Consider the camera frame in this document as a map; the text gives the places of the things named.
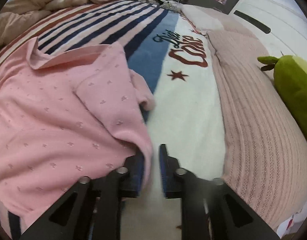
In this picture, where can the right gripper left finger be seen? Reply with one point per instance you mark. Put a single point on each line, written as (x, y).
(91, 208)

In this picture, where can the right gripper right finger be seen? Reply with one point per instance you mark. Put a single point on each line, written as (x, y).
(210, 209)

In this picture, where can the pink knit top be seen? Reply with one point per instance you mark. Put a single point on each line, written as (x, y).
(66, 116)

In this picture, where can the pink knitted near pillow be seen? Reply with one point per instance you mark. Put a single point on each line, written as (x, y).
(266, 152)

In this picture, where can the green plush toy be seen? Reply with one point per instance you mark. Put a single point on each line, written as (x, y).
(290, 81)

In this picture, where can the striped cola bed blanket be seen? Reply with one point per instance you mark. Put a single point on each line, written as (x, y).
(175, 62)

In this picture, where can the pink far pillow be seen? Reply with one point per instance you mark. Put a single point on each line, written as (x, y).
(206, 19)

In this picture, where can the white bed headboard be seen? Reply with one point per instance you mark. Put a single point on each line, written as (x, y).
(281, 29)

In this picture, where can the beige pink duvet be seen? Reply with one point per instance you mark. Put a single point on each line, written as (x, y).
(17, 16)

